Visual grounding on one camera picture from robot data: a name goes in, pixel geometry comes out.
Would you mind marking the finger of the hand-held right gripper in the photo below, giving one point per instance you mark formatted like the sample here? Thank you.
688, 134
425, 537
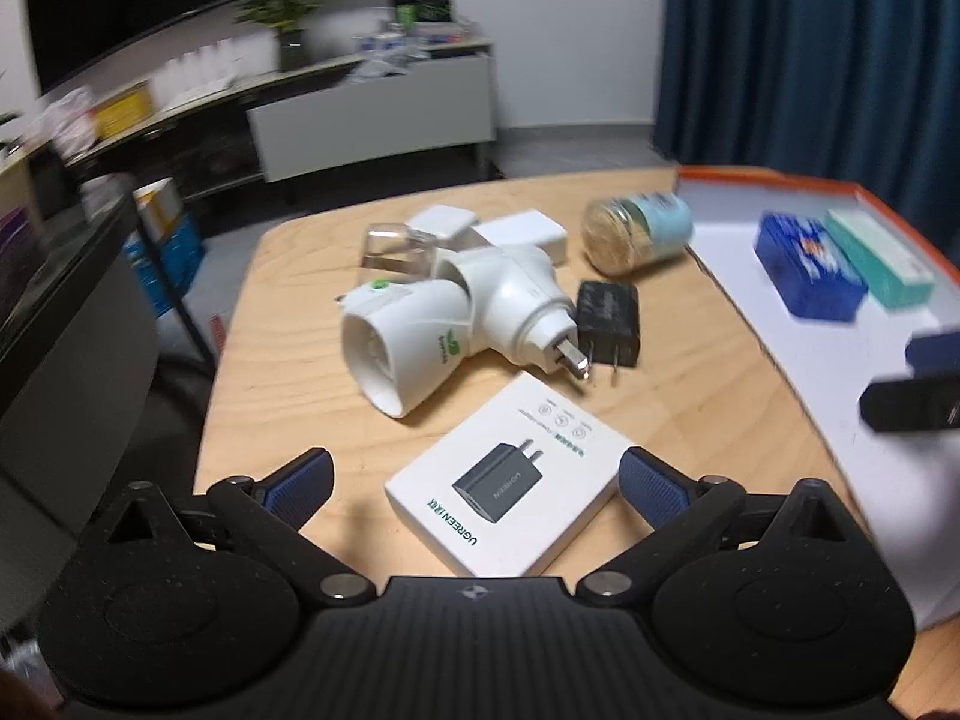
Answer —
934, 352
911, 401

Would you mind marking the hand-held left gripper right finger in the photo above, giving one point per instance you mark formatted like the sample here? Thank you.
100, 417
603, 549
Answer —
652, 487

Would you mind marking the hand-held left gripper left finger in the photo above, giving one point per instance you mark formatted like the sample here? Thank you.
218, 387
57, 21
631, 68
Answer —
300, 484

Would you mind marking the white tray with orange rim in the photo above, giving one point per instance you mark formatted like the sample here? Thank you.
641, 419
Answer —
787, 360

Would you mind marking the white charger packaging box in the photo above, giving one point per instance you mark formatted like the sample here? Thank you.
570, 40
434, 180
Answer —
525, 420

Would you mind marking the white plug-in device green logo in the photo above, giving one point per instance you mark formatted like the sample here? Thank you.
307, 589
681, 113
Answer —
405, 345

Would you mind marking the white plug-in device with prongs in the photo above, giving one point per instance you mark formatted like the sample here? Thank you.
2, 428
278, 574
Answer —
510, 292

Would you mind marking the clear bottle with white cap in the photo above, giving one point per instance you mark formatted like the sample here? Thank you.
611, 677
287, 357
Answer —
394, 247

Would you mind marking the toothpick jar with blue lid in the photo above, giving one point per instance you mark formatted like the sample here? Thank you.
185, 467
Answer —
637, 232

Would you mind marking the large white wall charger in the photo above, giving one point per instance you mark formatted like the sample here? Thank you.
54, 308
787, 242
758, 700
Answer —
525, 229

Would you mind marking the teal cardboard box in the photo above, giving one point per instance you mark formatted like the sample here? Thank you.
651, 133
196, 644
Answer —
877, 259

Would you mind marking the blue tin box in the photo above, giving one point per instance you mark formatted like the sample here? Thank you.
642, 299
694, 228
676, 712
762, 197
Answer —
810, 270

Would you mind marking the blue plastic bag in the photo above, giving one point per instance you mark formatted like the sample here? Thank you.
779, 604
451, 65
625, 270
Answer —
169, 262

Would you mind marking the small white cube charger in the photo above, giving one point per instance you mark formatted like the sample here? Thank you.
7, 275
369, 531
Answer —
442, 223

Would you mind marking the white and yellow carton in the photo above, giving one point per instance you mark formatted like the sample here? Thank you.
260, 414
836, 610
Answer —
159, 206

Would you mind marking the dark blue curtain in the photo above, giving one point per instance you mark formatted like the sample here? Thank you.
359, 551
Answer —
810, 52

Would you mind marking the white cabinet drawer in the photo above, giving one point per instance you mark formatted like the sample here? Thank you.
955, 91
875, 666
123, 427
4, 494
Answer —
375, 120

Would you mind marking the long media cabinet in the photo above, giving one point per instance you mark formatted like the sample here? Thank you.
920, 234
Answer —
195, 101

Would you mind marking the yellow box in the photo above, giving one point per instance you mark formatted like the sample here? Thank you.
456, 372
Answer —
124, 111

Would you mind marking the white router with antennas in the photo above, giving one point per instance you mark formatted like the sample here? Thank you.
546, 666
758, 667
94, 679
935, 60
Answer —
210, 71

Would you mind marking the clear plastic bags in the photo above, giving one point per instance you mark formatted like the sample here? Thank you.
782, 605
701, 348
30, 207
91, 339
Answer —
386, 67

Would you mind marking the clear plastic storage boxes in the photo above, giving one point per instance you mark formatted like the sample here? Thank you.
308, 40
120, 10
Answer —
420, 41

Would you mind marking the black and green display box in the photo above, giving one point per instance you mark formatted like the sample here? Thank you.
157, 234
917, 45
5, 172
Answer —
420, 4

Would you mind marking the black wall charger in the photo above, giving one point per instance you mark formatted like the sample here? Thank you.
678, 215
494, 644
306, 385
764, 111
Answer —
609, 322

